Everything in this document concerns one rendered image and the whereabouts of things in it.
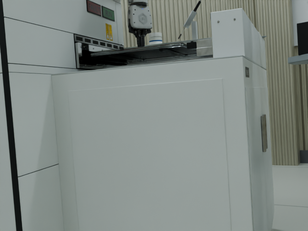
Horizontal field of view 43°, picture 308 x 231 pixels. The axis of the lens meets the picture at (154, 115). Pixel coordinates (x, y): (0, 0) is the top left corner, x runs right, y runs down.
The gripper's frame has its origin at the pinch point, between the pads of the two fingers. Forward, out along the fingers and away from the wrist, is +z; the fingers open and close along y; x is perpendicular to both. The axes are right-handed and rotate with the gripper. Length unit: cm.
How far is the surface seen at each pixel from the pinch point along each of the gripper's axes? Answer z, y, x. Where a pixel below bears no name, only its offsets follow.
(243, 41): 10, -5, -62
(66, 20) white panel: -5.8, -35.9, -7.7
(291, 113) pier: 48, 211, 82
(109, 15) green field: -13.7, -7.1, 12.7
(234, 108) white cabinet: 29, -11, -63
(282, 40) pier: -19, 208, 86
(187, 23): -8.4, 23.9, -3.2
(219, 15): 1, -8, -57
